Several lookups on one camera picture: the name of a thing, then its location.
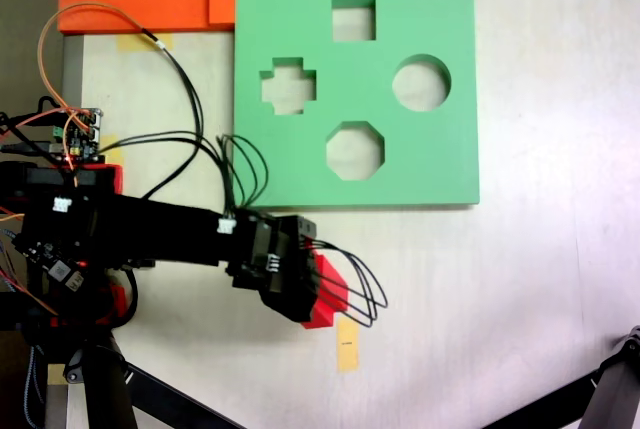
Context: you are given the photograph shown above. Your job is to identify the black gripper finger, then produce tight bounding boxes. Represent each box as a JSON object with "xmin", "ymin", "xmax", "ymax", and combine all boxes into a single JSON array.
[
  {"xmin": 260, "ymin": 293, "xmax": 321, "ymax": 325},
  {"xmin": 298, "ymin": 247, "xmax": 322, "ymax": 300}
]

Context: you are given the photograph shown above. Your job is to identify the red cross columnar block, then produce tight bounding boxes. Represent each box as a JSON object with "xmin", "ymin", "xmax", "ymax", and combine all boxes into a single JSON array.
[{"xmin": 301, "ymin": 252, "xmax": 350, "ymax": 331}]

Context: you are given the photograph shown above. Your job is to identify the green shape hole board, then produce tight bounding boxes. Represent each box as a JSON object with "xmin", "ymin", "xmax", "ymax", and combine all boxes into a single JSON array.
[{"xmin": 232, "ymin": 0, "xmax": 481, "ymax": 210}]

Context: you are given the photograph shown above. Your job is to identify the yellow tape strip with print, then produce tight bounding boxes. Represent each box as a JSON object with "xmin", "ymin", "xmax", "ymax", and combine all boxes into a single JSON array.
[{"xmin": 336, "ymin": 318, "xmax": 360, "ymax": 374}]

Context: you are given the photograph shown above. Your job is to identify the black tripod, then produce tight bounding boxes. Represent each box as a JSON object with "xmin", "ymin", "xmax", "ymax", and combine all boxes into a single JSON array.
[{"xmin": 59, "ymin": 333, "xmax": 246, "ymax": 429}]

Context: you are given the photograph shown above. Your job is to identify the black driver board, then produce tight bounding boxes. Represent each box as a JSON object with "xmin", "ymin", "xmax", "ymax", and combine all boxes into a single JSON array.
[{"xmin": 12, "ymin": 241, "xmax": 87, "ymax": 295}]

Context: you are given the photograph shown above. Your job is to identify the black notched tripod leg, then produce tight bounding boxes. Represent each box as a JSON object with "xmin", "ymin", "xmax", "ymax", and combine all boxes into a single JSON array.
[{"xmin": 482, "ymin": 324, "xmax": 640, "ymax": 429}]

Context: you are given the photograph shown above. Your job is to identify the black gripper cable loops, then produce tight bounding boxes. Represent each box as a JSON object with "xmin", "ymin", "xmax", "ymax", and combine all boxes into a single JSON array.
[{"xmin": 314, "ymin": 241, "xmax": 390, "ymax": 329}]

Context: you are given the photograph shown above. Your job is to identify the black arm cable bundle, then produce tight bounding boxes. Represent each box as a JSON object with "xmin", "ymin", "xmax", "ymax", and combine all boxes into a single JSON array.
[{"xmin": 97, "ymin": 131, "xmax": 271, "ymax": 220}]

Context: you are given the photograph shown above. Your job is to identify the long black cable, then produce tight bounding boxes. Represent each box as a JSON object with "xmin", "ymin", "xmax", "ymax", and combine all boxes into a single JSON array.
[{"xmin": 141, "ymin": 28, "xmax": 205, "ymax": 200}]

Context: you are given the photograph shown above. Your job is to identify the circuit board with wires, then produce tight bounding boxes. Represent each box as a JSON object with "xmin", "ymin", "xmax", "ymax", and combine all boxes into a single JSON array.
[{"xmin": 51, "ymin": 107, "xmax": 105, "ymax": 164}]

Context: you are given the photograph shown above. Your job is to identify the blue white braided cable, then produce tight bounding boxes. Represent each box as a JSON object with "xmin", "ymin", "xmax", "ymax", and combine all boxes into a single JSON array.
[{"xmin": 22, "ymin": 343, "xmax": 46, "ymax": 428}]

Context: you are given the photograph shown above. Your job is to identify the black usb plug cable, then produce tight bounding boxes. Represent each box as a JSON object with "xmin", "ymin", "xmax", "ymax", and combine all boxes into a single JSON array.
[{"xmin": 0, "ymin": 141, "xmax": 56, "ymax": 155}]

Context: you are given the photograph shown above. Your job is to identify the thin orange wire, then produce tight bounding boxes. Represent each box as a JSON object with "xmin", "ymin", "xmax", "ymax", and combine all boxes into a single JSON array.
[{"xmin": 38, "ymin": 2, "xmax": 147, "ymax": 188}]

